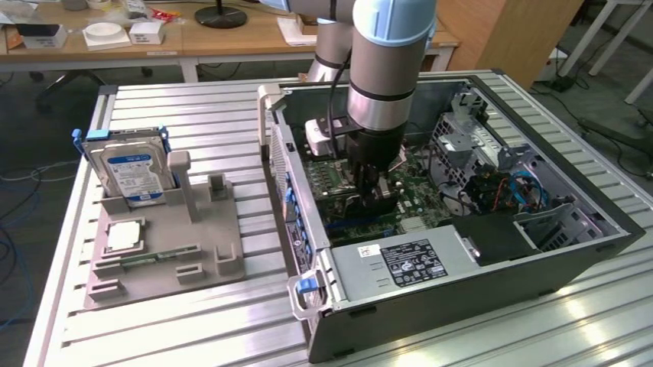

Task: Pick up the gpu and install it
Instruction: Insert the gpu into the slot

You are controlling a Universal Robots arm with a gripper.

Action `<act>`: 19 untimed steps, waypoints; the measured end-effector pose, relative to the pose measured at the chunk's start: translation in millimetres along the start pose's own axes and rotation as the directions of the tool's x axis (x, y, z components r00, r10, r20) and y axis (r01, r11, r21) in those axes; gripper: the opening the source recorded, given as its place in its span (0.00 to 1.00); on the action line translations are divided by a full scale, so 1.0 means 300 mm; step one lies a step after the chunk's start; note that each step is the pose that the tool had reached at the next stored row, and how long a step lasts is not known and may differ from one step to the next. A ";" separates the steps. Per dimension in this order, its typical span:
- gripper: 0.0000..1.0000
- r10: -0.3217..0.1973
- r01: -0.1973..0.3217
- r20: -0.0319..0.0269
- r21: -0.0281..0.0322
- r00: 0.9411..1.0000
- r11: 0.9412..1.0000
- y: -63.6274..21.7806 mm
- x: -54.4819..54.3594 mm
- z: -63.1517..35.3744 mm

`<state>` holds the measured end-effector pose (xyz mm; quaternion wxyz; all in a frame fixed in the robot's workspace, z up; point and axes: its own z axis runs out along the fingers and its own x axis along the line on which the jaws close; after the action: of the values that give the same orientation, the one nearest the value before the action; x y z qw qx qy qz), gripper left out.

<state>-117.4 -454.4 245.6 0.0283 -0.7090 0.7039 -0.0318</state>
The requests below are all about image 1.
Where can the black floor stand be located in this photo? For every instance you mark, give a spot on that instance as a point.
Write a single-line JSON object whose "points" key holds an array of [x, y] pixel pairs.
{"points": [[612, 134]]}

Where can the green RAM stick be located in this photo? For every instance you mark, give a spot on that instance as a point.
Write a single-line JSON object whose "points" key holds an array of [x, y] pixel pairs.
{"points": [[149, 259]]}

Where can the red packet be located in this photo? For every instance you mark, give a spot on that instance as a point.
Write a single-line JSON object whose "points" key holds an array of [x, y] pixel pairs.
{"points": [[165, 16]]}

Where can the metal disk bay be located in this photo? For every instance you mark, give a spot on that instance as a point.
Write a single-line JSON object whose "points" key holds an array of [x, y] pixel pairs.
{"points": [[561, 229]]}

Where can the white round holder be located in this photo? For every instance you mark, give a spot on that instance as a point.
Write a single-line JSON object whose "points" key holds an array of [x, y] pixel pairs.
{"points": [[107, 40]]}

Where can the white labelled box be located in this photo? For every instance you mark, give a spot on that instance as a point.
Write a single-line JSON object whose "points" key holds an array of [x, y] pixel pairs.
{"points": [[149, 32]]}

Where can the grey printed parts rack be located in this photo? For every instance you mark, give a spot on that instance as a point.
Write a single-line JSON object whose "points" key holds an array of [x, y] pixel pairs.
{"points": [[205, 237]]}

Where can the black plastic shroud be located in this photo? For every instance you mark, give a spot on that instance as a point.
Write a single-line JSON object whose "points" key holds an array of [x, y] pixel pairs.
{"points": [[494, 237]]}

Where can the silver CPU chip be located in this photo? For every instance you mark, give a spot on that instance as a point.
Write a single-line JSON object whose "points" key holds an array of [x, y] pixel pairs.
{"points": [[123, 235]]}

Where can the blue case latch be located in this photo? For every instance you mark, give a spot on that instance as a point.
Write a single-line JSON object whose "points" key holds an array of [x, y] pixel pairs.
{"points": [[305, 286]]}

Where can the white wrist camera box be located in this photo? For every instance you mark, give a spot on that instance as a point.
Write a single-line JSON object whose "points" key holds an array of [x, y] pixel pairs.
{"points": [[321, 141]]}

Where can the wooden desk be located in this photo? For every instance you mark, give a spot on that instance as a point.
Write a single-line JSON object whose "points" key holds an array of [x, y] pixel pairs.
{"points": [[102, 56], [230, 42]]}

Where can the black lamp base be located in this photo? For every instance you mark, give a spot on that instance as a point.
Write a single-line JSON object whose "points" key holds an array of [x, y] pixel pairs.
{"points": [[222, 17]]}

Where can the grey power supply unit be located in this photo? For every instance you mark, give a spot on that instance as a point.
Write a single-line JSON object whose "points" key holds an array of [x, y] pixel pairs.
{"points": [[368, 275]]}

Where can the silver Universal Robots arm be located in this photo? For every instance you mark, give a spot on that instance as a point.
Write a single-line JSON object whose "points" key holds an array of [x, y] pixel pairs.
{"points": [[388, 57]]}

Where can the hard disk in blue carrier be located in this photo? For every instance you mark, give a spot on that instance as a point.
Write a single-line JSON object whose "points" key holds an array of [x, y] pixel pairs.
{"points": [[133, 172]]}

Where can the silver chipset heatsink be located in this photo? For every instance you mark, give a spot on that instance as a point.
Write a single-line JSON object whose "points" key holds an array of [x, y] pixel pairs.
{"points": [[416, 225]]}

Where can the metal socket cover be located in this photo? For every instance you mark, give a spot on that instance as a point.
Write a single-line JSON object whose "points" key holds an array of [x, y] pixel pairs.
{"points": [[398, 162]]}

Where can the black Dell PC case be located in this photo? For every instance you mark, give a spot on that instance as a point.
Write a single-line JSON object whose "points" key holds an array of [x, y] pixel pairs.
{"points": [[460, 306]]}

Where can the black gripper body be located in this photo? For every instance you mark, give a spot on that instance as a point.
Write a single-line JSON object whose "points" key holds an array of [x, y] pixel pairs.
{"points": [[377, 149]]}

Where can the green Dell motherboard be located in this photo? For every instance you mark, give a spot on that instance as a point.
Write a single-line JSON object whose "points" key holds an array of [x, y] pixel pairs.
{"points": [[424, 199]]}

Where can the white paper stack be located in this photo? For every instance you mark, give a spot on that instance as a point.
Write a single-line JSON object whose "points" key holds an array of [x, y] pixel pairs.
{"points": [[293, 34]]}

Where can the wooden cabinet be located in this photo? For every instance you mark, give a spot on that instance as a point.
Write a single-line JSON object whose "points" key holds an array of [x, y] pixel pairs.
{"points": [[511, 38]]}

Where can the white box with black top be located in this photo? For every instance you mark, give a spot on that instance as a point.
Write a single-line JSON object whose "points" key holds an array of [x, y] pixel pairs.
{"points": [[40, 41]]}

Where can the Nvidia graphics card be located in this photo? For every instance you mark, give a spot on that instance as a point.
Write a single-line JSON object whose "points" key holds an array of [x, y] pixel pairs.
{"points": [[377, 212]]}

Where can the metal drive cage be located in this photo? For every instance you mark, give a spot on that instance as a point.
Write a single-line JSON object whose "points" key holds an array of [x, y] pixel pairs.
{"points": [[460, 130]]}

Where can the white table frame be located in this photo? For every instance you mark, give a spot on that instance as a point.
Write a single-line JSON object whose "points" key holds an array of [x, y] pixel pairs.
{"points": [[613, 38]]}

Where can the grey cup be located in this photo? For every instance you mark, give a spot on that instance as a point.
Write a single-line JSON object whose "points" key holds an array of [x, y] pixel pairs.
{"points": [[75, 4]]}

